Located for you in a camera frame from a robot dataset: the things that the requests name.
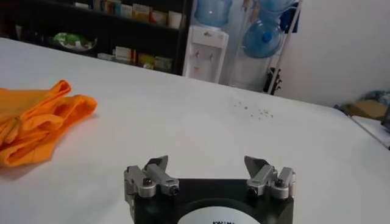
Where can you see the dark blue cloth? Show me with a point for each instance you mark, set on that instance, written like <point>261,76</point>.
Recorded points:
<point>289,19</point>

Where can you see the orange t-shirt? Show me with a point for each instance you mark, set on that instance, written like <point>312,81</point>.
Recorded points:
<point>33,128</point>

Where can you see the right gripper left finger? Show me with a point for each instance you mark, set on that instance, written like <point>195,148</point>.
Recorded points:
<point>158,179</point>

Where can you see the tan open cardboard box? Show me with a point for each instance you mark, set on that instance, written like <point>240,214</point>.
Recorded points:
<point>365,110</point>

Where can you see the white jug rack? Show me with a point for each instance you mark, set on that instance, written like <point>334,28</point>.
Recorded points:
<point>285,54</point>

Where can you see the blue bag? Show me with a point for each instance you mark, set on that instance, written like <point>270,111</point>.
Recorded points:
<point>338,108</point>

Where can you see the pile of clothes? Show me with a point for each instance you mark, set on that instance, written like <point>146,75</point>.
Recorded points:
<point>376,96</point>

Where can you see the beige cloth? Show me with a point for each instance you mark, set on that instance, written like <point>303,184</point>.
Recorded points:
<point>251,9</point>

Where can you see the blue water jug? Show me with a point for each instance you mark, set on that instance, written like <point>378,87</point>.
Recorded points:
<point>213,13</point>
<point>262,39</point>
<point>275,4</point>

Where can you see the white water dispenser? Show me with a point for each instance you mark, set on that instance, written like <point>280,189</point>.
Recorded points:
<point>205,54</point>

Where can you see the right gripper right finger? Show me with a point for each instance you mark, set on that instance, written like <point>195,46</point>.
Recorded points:
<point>268,179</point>

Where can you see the white paper cup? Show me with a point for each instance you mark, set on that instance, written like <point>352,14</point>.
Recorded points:
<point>175,19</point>

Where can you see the black shelving unit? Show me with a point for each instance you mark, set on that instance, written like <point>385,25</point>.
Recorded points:
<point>106,36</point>

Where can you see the green white bowl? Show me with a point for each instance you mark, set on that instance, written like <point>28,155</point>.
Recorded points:
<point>74,41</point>

